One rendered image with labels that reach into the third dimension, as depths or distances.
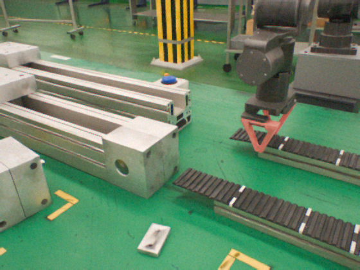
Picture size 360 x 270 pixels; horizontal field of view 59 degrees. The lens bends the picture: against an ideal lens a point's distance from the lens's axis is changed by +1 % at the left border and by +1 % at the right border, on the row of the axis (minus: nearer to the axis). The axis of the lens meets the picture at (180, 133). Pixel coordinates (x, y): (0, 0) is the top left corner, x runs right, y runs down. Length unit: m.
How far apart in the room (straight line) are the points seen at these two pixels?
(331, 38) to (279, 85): 0.46
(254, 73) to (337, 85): 0.53
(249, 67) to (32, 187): 0.38
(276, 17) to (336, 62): 0.47
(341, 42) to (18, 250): 0.90
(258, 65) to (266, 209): 0.21
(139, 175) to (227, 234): 0.17
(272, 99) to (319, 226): 0.23
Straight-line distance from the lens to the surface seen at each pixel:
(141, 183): 0.53
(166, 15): 3.94
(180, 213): 0.52
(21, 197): 0.55
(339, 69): 1.00
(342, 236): 0.48
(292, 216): 0.48
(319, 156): 0.62
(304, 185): 0.60
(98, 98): 0.82
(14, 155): 0.55
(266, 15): 0.56
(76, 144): 0.61
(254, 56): 0.50
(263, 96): 0.59
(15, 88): 0.82
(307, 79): 1.02
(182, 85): 0.87
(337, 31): 1.02
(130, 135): 0.54
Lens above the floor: 1.13
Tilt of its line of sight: 28 degrees down
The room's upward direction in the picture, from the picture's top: 2 degrees counter-clockwise
